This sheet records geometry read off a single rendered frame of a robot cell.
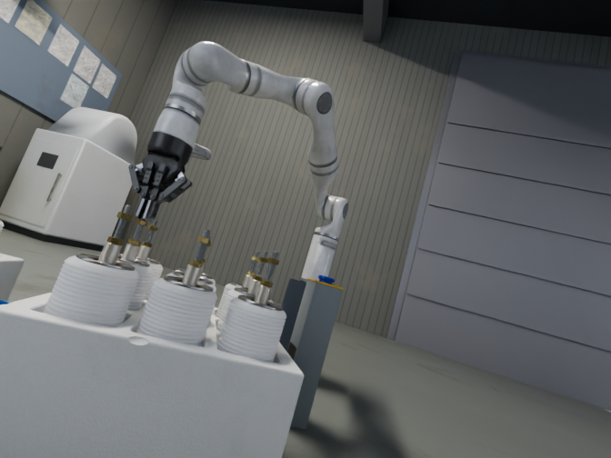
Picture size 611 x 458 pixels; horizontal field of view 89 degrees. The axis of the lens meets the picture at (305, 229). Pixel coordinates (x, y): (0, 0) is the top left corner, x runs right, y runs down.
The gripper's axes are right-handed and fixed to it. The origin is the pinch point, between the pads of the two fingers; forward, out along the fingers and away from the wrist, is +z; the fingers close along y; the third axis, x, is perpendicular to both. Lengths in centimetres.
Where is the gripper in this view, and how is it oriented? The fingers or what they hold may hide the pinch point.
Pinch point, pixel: (146, 210)
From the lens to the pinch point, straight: 65.4
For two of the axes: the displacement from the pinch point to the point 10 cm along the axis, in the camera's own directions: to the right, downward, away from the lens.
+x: 1.6, 2.0, 9.7
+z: -2.8, 9.5, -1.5
